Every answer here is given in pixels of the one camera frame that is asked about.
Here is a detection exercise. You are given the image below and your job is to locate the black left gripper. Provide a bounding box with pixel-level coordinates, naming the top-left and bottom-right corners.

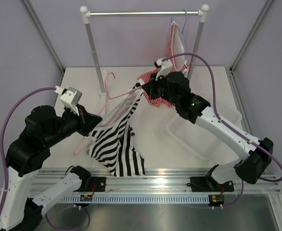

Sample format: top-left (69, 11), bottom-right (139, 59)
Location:
top-left (45, 103), bottom-right (103, 147)

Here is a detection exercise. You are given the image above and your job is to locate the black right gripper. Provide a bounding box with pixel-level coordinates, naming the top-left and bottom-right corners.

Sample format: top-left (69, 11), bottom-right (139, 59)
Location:
top-left (143, 72), bottom-right (179, 107)

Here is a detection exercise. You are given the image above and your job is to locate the pink plastic hanger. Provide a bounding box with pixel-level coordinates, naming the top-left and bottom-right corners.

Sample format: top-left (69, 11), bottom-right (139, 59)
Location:
top-left (73, 72), bottom-right (141, 156)

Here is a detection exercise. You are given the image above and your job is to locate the black white striped tank top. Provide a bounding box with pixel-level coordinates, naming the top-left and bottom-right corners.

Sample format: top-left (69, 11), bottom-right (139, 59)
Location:
top-left (84, 89), bottom-right (145, 177)

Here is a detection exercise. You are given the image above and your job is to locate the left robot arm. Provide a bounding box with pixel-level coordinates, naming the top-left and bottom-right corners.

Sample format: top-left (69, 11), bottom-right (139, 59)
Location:
top-left (0, 105), bottom-right (102, 231)

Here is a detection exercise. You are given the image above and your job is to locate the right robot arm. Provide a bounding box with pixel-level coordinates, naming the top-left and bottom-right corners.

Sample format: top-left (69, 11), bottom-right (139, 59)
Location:
top-left (137, 72), bottom-right (273, 192)

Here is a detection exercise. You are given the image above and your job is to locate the red white striped tank top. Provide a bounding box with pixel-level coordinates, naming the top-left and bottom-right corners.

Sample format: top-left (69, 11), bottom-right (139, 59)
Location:
top-left (137, 21), bottom-right (188, 107)

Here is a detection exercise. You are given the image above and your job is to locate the blue plastic hanger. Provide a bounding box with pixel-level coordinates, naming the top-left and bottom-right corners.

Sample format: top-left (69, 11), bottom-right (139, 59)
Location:
top-left (171, 9), bottom-right (188, 53)

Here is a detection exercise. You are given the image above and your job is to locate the white plastic basket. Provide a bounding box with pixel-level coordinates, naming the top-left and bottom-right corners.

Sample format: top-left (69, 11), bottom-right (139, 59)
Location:
top-left (166, 98), bottom-right (242, 161)

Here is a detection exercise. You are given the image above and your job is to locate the white clothes rack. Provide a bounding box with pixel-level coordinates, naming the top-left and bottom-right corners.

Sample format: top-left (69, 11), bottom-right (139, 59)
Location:
top-left (80, 4), bottom-right (209, 96)

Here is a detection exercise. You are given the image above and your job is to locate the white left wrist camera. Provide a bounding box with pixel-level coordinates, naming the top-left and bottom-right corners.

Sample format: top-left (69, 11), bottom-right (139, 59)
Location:
top-left (54, 86), bottom-right (82, 116)

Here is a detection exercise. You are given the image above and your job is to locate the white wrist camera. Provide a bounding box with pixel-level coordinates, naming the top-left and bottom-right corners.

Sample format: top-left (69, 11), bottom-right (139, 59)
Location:
top-left (154, 59), bottom-right (173, 81)
top-left (54, 86), bottom-right (82, 116)

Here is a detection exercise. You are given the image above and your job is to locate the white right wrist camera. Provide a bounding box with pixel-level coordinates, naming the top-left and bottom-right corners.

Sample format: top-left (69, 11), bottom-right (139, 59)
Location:
top-left (154, 59), bottom-right (173, 81)

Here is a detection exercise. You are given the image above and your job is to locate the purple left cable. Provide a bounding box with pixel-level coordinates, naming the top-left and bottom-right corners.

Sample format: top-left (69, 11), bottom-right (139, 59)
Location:
top-left (0, 86), bottom-right (59, 231)

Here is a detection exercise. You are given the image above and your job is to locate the white slotted cable duct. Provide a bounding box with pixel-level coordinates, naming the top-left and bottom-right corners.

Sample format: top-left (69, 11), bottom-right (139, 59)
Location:
top-left (60, 194), bottom-right (209, 204)

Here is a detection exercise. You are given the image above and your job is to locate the aluminium mounting rail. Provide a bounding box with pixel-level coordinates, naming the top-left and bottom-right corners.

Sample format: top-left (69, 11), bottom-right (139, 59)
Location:
top-left (22, 168), bottom-right (281, 193)

